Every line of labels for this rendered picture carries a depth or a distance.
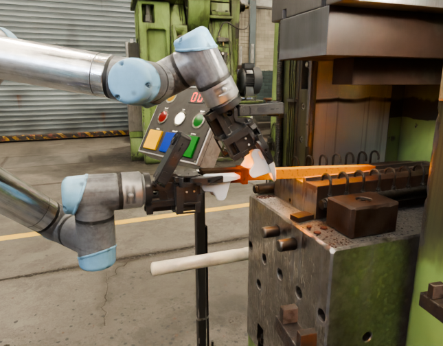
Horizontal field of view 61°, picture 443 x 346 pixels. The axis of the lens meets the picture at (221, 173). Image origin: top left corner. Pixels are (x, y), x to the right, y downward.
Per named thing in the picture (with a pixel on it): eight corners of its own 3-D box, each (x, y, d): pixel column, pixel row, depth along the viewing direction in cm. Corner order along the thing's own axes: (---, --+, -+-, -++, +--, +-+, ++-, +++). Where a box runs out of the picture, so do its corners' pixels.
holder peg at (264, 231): (264, 240, 87) (264, 229, 87) (259, 235, 90) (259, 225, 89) (280, 237, 89) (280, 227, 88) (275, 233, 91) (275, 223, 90)
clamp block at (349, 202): (350, 239, 73) (353, 209, 72) (324, 224, 81) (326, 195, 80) (398, 231, 77) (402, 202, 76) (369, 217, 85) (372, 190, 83)
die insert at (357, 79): (351, 84, 84) (354, 57, 83) (331, 84, 91) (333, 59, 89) (450, 84, 94) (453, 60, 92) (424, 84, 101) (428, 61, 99)
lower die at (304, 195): (315, 219, 84) (317, 182, 82) (273, 194, 103) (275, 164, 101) (452, 199, 98) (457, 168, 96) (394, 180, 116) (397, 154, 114)
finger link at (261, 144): (262, 164, 84) (243, 131, 82) (268, 160, 85) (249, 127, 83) (270, 166, 80) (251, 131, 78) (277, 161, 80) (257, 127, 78)
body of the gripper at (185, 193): (194, 202, 86) (141, 206, 82) (194, 165, 84) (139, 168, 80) (204, 212, 79) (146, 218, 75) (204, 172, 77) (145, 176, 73)
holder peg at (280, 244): (280, 254, 80) (281, 242, 80) (275, 249, 83) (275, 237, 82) (297, 251, 81) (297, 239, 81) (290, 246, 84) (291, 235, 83)
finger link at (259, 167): (257, 191, 85) (237, 157, 82) (278, 178, 86) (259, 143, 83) (262, 194, 82) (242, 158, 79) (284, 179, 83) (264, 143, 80)
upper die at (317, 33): (325, 55, 76) (329, 4, 74) (278, 60, 94) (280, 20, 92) (474, 59, 90) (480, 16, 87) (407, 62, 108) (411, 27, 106)
